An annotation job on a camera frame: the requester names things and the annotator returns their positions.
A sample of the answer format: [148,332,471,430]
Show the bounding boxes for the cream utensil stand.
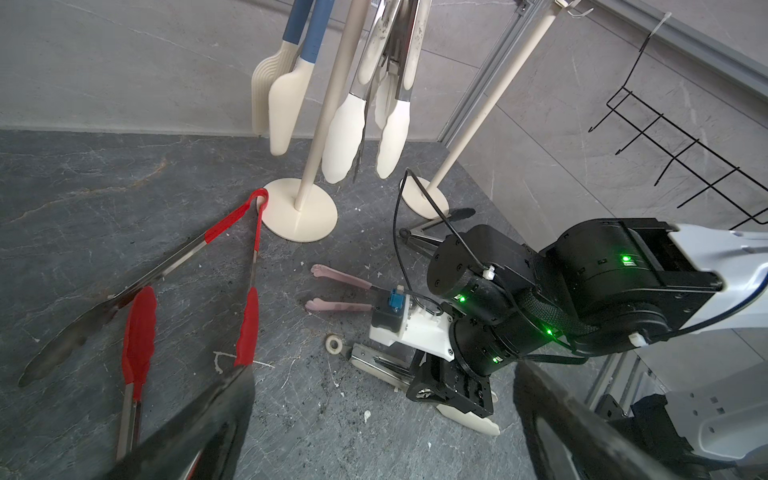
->
[403,1,592,219]
[263,1,369,243]

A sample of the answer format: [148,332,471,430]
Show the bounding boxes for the blue handle cream tongs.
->
[251,0,334,156]

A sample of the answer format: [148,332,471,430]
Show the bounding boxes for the pink tip small tongs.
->
[304,264,385,313]

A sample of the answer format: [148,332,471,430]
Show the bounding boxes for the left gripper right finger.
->
[513,361,678,479]

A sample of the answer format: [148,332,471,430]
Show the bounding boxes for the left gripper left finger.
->
[101,366,255,479]

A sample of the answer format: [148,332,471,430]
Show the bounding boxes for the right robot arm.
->
[406,218,767,418]

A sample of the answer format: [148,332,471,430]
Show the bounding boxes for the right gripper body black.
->
[405,311,541,418]

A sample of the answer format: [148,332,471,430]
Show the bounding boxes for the black tip steel tongs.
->
[399,208,476,258]

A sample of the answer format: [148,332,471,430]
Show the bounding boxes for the wide cream handle tongs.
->
[325,334,501,437]

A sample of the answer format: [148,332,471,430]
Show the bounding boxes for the red silicone tip tongs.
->
[116,286,259,461]

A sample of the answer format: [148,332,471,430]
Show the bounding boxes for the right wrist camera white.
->
[369,288,455,362]

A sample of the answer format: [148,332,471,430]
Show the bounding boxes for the black wall hook rack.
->
[588,34,767,229]

